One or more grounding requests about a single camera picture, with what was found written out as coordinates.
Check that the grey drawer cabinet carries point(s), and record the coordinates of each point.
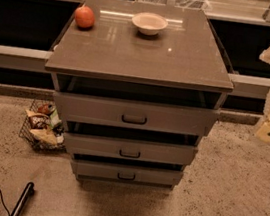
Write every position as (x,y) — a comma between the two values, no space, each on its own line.
(179,66)

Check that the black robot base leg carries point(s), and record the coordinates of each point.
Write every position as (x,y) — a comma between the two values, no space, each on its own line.
(26,194)

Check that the grey drawer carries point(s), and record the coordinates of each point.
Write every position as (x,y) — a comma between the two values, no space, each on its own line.
(129,149)
(126,173)
(134,114)

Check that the snack bags in basket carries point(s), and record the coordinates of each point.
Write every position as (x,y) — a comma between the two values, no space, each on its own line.
(45,125)

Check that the grey bottom drawer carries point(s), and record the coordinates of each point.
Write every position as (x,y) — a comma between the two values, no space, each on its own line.
(126,173)

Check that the white bowl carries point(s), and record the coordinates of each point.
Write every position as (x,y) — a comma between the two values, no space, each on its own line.
(148,23)

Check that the grey top drawer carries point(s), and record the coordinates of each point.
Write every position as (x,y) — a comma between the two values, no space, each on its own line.
(134,114)

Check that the red apple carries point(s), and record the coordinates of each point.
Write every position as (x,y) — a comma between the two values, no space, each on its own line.
(84,17)

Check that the grey middle drawer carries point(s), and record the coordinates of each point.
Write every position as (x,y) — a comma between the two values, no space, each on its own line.
(129,149)

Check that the wire basket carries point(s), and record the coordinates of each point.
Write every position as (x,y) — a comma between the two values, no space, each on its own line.
(24,133)

